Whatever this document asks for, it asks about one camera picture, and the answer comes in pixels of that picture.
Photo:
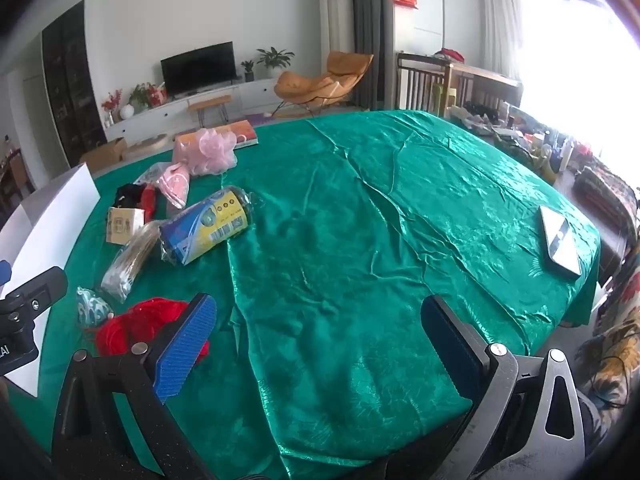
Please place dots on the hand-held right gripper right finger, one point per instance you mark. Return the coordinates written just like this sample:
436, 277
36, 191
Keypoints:
452, 347

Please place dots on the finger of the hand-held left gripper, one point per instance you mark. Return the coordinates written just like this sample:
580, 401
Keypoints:
40, 287

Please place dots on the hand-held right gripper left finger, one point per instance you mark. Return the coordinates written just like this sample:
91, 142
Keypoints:
186, 345

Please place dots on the blue white patterned pouch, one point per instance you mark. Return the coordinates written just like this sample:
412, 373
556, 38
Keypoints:
92, 307

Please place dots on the red mesh bundle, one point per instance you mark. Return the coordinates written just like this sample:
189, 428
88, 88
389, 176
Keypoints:
132, 327

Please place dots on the white cardboard box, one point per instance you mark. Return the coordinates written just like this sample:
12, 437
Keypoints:
50, 220

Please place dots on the clear bag of tan sticks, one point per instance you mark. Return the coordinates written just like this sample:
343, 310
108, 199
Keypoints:
127, 265

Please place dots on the small beige carton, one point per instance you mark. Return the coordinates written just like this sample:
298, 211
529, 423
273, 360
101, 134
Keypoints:
125, 225

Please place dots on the blue yellow roll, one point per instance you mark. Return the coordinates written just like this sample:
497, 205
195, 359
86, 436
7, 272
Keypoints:
210, 227

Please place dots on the black cloth bundle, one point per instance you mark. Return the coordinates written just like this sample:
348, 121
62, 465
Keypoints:
127, 195

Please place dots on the red packet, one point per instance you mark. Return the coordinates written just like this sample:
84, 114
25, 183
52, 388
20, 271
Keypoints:
149, 202

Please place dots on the grey white plastic packet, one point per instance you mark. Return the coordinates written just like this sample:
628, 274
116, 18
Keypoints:
147, 175

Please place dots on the pink towel packet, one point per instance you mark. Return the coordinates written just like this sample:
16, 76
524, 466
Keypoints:
174, 185

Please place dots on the pink mesh bath loofah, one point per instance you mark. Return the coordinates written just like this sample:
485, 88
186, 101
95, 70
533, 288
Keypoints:
212, 152

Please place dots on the wooden dining chair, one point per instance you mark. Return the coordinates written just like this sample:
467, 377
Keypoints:
15, 180

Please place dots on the green satin tablecloth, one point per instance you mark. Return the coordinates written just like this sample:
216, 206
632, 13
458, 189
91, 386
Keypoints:
350, 260

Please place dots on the brown cardboard box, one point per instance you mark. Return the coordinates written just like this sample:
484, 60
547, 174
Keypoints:
102, 154

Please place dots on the white tablet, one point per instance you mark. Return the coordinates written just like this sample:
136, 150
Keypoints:
561, 242

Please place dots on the beige round floor cushion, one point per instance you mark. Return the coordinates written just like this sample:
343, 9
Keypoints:
145, 142

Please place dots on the floral sofa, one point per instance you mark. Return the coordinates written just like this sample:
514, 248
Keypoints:
612, 260

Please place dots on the red flowers in vase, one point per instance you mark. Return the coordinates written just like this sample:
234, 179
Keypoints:
111, 105

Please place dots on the white round vase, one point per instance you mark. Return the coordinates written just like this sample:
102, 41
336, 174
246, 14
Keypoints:
127, 111

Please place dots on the black glass display cabinet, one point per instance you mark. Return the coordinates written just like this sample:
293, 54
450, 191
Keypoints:
72, 85

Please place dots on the white television cabinet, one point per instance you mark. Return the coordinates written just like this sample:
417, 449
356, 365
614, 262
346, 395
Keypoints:
165, 112

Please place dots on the orange book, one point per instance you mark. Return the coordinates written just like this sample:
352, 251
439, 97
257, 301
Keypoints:
243, 135

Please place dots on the leafy plant with red blooms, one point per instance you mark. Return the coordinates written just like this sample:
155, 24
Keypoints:
142, 95

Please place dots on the cluttered side table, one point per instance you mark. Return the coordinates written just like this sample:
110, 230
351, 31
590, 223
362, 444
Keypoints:
525, 140

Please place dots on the red gift box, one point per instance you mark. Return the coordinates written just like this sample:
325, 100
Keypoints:
159, 96

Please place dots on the purple round mat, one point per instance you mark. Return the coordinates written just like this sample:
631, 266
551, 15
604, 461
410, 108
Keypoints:
262, 118

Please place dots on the wooden stool with metal legs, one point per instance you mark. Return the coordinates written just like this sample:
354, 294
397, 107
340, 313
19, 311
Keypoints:
209, 103

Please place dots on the wooden crib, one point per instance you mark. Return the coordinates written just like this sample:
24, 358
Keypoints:
425, 85

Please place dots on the black television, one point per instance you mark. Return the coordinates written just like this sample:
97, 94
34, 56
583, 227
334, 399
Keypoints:
197, 67

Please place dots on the small potted green plant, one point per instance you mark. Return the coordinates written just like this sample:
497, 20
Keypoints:
248, 71

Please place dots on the orange rocking lounge chair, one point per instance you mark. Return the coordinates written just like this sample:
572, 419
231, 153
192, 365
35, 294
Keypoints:
325, 82

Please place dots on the large potted green plant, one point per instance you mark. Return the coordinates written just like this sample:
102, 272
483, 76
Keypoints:
274, 60

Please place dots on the grey curtain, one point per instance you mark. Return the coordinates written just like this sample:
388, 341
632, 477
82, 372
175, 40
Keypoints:
367, 35

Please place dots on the white sheer curtain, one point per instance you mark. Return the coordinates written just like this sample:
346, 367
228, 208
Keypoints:
505, 20

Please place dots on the covered standing air conditioner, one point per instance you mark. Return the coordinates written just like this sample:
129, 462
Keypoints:
336, 15

